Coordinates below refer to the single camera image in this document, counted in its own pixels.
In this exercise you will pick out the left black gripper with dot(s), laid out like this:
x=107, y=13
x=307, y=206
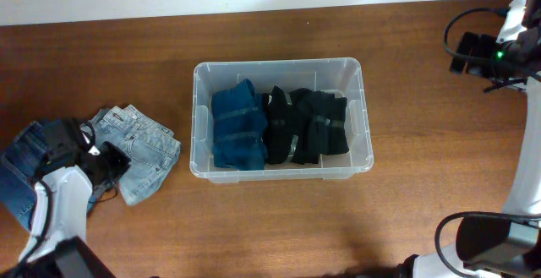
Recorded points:
x=112, y=165

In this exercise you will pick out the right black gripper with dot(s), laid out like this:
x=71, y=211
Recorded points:
x=484, y=45

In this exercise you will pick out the light blue jeans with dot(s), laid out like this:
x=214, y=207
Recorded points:
x=150, y=146

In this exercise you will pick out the small black garment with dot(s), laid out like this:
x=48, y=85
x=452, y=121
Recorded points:
x=322, y=125

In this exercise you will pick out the teal garment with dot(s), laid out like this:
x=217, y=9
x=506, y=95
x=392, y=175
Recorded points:
x=239, y=125

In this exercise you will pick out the large black garment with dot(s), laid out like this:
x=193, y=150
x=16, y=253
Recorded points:
x=281, y=136

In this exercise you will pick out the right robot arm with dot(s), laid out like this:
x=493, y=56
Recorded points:
x=477, y=243

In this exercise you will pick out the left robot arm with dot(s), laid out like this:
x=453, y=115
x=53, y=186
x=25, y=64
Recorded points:
x=65, y=178

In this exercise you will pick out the clear plastic storage container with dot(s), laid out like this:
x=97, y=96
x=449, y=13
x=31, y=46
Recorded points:
x=341, y=76

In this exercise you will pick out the dark blue folded jeans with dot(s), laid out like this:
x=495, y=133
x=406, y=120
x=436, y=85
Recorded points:
x=19, y=162

